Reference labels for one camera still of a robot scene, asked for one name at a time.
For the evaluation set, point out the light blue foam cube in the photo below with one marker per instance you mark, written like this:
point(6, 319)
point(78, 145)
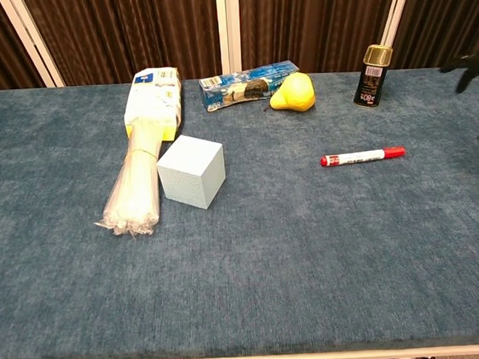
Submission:
point(192, 170)

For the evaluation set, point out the white slanted frame post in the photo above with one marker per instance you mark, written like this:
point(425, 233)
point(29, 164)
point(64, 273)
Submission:
point(35, 45)
point(395, 10)

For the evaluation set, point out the yellow pear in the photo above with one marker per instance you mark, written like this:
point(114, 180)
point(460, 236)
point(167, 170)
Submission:
point(295, 94)

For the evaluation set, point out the white upright frame post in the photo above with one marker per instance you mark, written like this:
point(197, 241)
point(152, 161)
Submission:
point(228, 27)

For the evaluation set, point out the blue table cloth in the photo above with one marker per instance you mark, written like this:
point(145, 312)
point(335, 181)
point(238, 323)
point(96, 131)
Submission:
point(244, 267)

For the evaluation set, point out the blue cookie package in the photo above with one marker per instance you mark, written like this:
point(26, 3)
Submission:
point(234, 87)

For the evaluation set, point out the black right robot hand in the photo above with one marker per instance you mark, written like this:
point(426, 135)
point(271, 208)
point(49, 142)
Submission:
point(472, 64)

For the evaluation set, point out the red and white marker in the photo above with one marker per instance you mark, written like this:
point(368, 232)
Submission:
point(363, 156)

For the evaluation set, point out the black can with gold cap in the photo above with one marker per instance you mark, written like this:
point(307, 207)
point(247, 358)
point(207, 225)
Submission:
point(373, 82)

